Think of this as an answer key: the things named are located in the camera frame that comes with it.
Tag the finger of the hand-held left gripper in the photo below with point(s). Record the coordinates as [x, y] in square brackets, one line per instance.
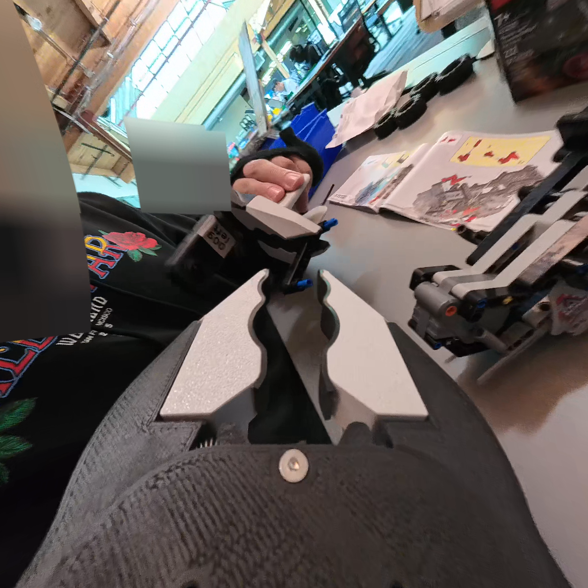
[280, 218]
[275, 253]

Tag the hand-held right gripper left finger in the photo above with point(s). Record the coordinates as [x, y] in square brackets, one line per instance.
[216, 363]

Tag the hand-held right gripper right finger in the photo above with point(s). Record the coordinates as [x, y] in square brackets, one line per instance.
[372, 367]

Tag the black toy beam blue pins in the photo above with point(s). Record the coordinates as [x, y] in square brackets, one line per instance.
[296, 266]

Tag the toy brick monster truck model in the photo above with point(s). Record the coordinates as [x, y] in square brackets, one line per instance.
[459, 294]

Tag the grey desk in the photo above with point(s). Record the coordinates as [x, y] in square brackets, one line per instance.
[376, 248]

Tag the person's left hand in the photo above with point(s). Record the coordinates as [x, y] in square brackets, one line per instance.
[266, 174]

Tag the small black toy axle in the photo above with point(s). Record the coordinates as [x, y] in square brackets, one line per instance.
[329, 194]

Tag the blue plastic bin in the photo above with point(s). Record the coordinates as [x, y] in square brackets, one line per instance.
[317, 126]

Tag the black toy tire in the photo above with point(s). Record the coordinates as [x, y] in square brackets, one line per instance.
[454, 76]
[411, 112]
[387, 126]
[425, 89]

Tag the open instruction booklet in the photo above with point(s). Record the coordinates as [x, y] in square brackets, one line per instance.
[459, 183]

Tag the large window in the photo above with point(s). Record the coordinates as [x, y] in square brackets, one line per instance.
[174, 55]

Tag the cardboard box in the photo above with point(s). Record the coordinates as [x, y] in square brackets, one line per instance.
[441, 13]

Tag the black toy set box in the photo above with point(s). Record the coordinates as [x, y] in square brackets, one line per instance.
[537, 46]

